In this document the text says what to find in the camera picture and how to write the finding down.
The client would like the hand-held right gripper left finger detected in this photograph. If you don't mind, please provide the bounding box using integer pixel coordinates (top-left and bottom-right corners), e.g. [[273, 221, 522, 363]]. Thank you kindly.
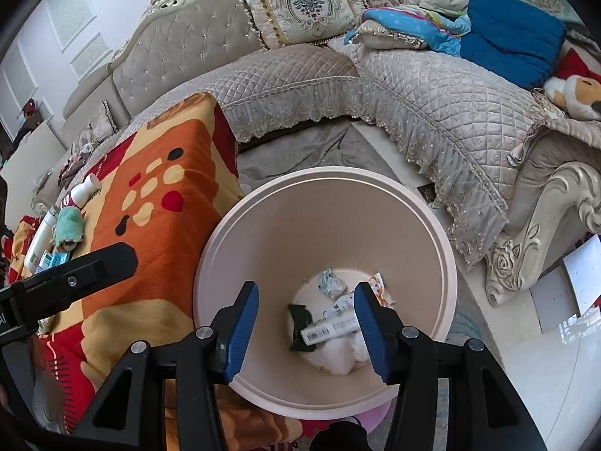
[[70, 281, 260, 451]]

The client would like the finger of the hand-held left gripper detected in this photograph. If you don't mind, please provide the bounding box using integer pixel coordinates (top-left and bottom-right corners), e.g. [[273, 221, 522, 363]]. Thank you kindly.
[[9, 242, 139, 325]]

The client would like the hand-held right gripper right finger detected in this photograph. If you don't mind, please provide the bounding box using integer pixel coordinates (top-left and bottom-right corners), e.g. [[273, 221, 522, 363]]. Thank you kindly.
[[353, 281, 548, 451]]

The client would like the white barcode box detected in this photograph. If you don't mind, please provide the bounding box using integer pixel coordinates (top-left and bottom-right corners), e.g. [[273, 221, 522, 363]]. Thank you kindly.
[[300, 294, 360, 346]]

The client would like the green towel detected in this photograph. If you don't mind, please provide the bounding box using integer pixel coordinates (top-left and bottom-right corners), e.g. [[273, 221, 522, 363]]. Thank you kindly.
[[53, 207, 85, 251]]

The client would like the dark green packet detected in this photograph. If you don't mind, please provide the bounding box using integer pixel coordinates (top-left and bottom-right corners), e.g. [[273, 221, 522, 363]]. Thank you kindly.
[[287, 304, 325, 353]]

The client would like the pale teal wrapper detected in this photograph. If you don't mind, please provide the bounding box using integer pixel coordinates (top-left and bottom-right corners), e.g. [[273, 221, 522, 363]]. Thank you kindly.
[[317, 268, 348, 299]]

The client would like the beige plastic bin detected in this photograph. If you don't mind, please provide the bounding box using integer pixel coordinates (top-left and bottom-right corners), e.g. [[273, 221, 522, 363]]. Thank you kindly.
[[192, 166, 458, 421]]

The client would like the white thermos bottle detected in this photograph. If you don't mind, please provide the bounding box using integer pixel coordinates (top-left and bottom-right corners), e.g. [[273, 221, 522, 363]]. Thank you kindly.
[[23, 207, 59, 274]]

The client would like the red patterned cloth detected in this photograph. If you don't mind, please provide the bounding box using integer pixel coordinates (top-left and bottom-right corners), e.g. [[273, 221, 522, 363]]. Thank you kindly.
[[9, 216, 41, 287]]

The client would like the orange red printed blanket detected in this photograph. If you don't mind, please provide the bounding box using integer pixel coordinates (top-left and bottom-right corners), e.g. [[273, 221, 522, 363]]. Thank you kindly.
[[0, 91, 311, 451]]

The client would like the white bottle pink label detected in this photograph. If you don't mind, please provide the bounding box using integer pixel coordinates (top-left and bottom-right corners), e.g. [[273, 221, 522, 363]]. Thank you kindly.
[[69, 174, 101, 208]]

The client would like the pink cloth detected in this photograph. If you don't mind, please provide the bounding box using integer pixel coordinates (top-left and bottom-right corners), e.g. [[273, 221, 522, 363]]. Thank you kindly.
[[350, 401, 393, 435]]

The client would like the pile of clothes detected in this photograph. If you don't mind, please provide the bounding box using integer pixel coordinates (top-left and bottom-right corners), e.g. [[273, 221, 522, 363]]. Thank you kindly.
[[59, 143, 95, 189]]

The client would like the dark cloth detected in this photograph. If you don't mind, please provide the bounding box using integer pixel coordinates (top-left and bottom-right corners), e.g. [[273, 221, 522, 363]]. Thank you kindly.
[[310, 420, 371, 451]]

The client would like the white board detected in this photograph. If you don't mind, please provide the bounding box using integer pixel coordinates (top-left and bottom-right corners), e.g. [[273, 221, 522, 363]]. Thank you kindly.
[[0, 120, 66, 189]]

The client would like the small ornate fringed cushion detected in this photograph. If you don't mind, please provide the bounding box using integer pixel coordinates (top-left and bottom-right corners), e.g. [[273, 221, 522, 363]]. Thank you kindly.
[[87, 101, 118, 139]]

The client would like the dark red garment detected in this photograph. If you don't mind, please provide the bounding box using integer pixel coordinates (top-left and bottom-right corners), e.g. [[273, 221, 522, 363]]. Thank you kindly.
[[12, 98, 41, 148]]

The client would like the grey flat board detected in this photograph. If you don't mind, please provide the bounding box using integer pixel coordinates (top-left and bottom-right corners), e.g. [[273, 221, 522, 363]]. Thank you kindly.
[[530, 275, 580, 334]]

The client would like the white paper sheet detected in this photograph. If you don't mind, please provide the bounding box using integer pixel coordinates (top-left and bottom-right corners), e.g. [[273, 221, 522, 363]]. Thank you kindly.
[[563, 235, 601, 318]]

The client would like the grey quilted sofa cover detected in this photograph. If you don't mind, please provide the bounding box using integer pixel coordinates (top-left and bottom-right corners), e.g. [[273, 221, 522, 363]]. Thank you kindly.
[[94, 48, 362, 146], [326, 33, 569, 273]]

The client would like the grey tufted sofa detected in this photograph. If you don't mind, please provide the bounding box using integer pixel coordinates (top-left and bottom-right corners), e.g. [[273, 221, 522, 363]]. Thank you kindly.
[[30, 0, 601, 308]]

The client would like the grey frilled pillow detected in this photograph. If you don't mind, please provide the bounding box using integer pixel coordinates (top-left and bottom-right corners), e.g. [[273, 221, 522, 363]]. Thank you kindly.
[[354, 26, 430, 52]]

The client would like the colourful dotted blanket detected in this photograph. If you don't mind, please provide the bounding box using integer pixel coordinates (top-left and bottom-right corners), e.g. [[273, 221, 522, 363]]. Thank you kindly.
[[345, 6, 470, 54]]

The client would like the plush toy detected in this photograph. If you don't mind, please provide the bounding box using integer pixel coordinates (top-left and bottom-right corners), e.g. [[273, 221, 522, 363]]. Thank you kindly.
[[542, 49, 601, 120]]

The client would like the blue padded cushion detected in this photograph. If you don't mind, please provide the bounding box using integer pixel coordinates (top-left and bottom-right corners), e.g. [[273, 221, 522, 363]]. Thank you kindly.
[[459, 0, 566, 90]]

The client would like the large ornate embroidered cushion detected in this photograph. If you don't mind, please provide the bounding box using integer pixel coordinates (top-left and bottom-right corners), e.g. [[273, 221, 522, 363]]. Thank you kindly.
[[239, 0, 369, 51]]

